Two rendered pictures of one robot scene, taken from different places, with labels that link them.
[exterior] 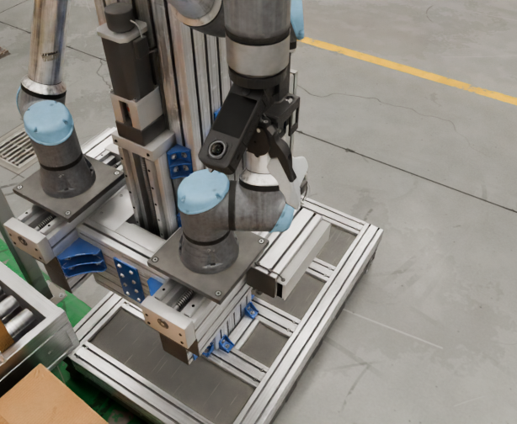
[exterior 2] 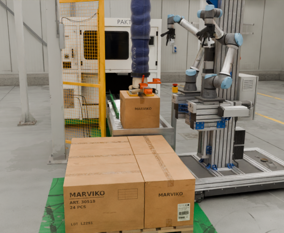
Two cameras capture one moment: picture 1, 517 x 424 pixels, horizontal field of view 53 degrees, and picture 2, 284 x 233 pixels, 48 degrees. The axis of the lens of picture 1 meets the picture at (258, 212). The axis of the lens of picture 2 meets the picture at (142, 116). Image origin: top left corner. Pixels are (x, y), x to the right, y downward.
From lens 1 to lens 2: 2.47 m
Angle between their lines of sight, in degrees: 49
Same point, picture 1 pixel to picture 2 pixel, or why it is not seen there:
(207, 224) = (207, 82)
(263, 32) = (207, 16)
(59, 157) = (189, 79)
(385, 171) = not seen: outside the picture
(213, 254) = (207, 93)
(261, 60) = (206, 20)
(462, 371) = not seen: outside the picture
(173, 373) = (194, 168)
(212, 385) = (203, 173)
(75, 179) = (190, 86)
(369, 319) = (280, 199)
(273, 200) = (222, 76)
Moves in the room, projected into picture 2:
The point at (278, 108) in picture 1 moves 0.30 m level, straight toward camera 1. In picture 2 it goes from (210, 31) to (188, 30)
